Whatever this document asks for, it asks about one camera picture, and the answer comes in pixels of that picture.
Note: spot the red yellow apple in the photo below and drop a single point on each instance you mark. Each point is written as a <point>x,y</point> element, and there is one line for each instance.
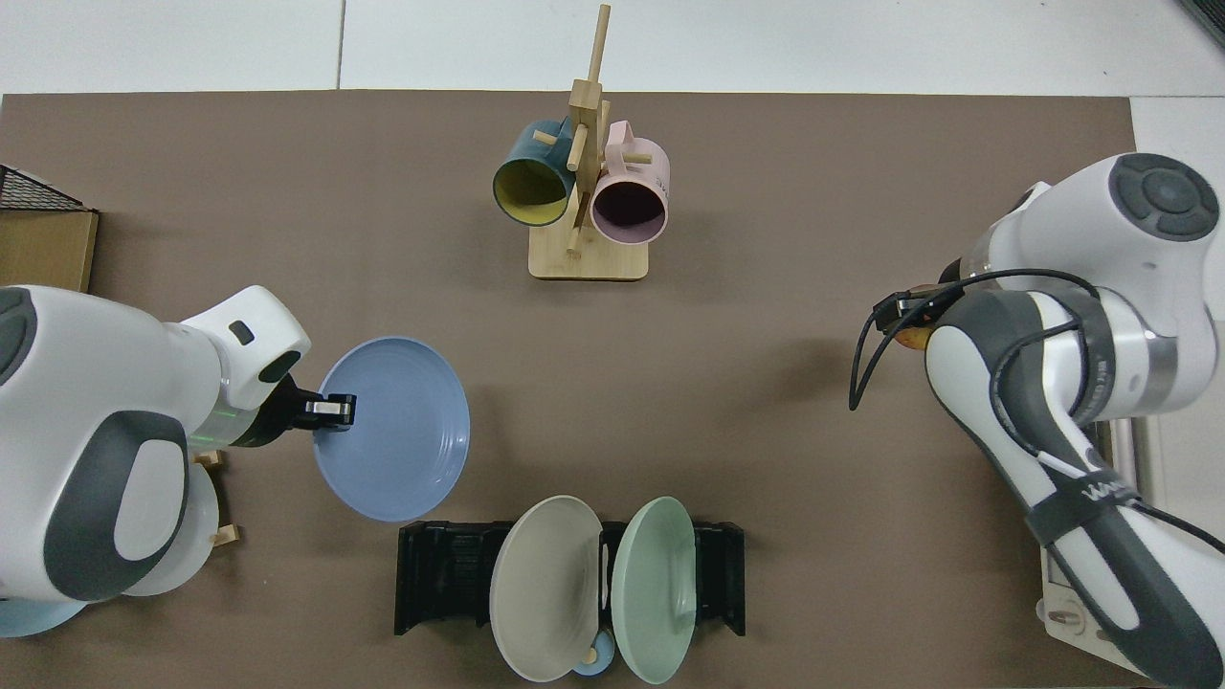
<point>914,338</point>

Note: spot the wooden plate rack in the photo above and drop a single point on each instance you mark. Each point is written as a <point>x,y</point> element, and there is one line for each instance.
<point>226,536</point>

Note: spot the grey plate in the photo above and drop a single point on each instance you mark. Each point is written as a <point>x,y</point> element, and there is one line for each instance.
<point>196,536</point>

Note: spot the black dish rack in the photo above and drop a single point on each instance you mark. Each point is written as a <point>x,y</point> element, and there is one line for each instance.
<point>440,574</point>

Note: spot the taupe plate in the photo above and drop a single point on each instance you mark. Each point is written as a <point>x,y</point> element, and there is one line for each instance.
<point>541,593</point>

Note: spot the light blue plate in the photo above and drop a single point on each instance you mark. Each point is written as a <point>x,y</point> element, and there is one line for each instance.
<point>33,620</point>

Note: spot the pale green plate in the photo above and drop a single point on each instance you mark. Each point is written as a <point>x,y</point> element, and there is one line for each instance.
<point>651,593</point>

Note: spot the brown table cloth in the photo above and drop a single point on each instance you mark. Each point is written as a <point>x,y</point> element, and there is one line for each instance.
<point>670,402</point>

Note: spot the wooden cup stand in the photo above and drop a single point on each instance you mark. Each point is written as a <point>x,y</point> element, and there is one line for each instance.
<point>589,258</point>

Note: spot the pink cup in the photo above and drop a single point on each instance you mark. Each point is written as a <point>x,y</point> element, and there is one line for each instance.
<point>641,163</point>

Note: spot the dark teal cup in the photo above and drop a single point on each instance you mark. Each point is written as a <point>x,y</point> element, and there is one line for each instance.
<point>526,158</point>

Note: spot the pale toaster oven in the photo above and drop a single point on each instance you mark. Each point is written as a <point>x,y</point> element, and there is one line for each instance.
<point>1062,627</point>

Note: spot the small blue round thing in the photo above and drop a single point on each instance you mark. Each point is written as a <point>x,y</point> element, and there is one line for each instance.
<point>598,663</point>

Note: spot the dark object at room edge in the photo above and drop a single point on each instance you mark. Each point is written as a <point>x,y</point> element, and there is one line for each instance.
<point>1208,17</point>

